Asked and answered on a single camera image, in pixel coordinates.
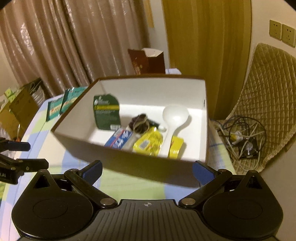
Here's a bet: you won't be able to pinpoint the blue tissue pack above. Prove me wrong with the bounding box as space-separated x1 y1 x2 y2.
104 128 133 150

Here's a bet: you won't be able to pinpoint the yellow snack packet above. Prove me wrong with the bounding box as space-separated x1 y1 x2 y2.
132 127 184 159

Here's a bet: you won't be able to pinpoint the white plastic spoon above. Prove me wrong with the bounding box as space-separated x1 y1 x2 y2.
159 105 189 158

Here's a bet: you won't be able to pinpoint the dark green card package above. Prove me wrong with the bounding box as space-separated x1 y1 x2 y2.
93 94 121 131

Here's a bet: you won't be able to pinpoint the dark green small tube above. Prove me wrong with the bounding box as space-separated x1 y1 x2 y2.
147 119 160 128

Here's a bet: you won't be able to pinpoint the dark brown scrunchie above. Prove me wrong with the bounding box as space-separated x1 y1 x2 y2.
128 113 149 134

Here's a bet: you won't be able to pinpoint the checkered tablecloth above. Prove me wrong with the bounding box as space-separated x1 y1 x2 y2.
1 100 235 240

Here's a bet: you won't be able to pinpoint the cardboard boxes on floor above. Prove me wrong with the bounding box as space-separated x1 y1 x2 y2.
1 78 47 140

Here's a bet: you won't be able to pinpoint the green snack bag rear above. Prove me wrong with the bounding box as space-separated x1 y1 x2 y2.
46 97 63 121

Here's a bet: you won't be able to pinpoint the brown cardboard box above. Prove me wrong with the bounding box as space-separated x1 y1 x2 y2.
52 74 208 187

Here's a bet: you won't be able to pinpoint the quilted chair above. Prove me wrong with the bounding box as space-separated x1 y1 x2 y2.
227 43 295 174

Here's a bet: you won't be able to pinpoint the beige curtain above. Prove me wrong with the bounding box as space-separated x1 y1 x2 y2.
1 1 148 96

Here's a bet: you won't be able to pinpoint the red gift box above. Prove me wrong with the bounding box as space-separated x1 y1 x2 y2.
128 48 166 75

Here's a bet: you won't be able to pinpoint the wooden door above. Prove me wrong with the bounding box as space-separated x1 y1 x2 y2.
162 1 252 120

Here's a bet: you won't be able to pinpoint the tangled cables on chair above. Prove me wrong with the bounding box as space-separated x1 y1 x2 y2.
214 115 266 173

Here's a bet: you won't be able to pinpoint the wall socket pair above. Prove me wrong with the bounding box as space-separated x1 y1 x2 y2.
269 20 295 48

